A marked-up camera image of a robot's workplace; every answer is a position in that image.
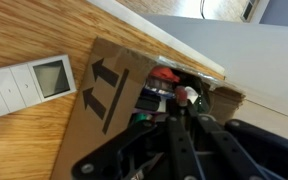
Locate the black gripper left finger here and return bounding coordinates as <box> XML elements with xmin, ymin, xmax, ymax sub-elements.
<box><xmin>71</xmin><ymin>115</ymin><xmax>207</xmax><ymax>180</ymax></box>

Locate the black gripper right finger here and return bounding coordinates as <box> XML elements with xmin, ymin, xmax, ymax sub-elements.
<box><xmin>196</xmin><ymin>114</ymin><xmax>288</xmax><ymax>180</ymax></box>

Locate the brown cardboard box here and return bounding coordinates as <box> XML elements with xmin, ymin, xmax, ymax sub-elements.
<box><xmin>50</xmin><ymin>36</ymin><xmax>247</xmax><ymax>180</ymax></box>

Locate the green marker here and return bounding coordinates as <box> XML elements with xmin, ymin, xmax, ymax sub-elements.
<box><xmin>132</xmin><ymin>112</ymin><xmax>153</xmax><ymax>125</ymax></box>

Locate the black case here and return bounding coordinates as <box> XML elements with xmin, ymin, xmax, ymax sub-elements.
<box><xmin>135</xmin><ymin>94</ymin><xmax>162</xmax><ymax>113</ymax></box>

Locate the red capped marker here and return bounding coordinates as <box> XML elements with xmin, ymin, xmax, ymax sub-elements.
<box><xmin>147</xmin><ymin>65</ymin><xmax>181</xmax><ymax>93</ymax></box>

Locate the metal floor vent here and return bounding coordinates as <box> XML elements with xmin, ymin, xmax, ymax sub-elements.
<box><xmin>240</xmin><ymin>0</ymin><xmax>261</xmax><ymax>23</ymax></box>

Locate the white remote control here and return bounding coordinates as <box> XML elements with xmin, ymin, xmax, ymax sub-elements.
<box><xmin>0</xmin><ymin>54</ymin><xmax>78</xmax><ymax>122</ymax></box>

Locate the black floor cable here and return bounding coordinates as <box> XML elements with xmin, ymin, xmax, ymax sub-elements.
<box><xmin>198</xmin><ymin>0</ymin><xmax>208</xmax><ymax>20</ymax></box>

